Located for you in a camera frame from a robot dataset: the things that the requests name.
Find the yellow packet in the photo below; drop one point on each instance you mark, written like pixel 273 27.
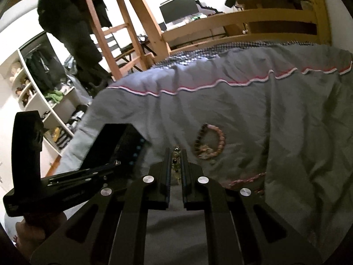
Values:
pixel 56 134

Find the wooden loft bed frame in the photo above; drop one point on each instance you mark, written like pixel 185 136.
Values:
pixel 237 19

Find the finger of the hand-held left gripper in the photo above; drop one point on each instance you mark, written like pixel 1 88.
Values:
pixel 82 174

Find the grey blanket with pink trim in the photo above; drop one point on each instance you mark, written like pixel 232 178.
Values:
pixel 220 96

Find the black computer monitor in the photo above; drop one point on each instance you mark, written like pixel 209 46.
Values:
pixel 179 8

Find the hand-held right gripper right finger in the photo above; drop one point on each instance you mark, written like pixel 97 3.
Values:
pixel 184 171

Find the white shelf unit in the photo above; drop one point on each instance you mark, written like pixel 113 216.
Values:
pixel 35 102

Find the dark clothes on rail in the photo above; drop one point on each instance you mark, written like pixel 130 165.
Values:
pixel 44 66

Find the person's left hand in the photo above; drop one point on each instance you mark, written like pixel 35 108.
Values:
pixel 35 226

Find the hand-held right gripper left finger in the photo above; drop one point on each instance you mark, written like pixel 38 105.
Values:
pixel 166 171

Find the wooden ladder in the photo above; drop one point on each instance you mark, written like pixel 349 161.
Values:
pixel 110 30

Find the black jewelry box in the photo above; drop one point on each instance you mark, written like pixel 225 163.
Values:
pixel 110 146

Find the black chair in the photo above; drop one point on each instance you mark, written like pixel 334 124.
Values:
pixel 117 47

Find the green cloth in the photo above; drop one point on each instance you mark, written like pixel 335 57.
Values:
pixel 55 96

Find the checked bed sheet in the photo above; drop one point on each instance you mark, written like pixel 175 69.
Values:
pixel 193 53

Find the black hanging coat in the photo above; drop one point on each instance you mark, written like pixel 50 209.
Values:
pixel 71 19

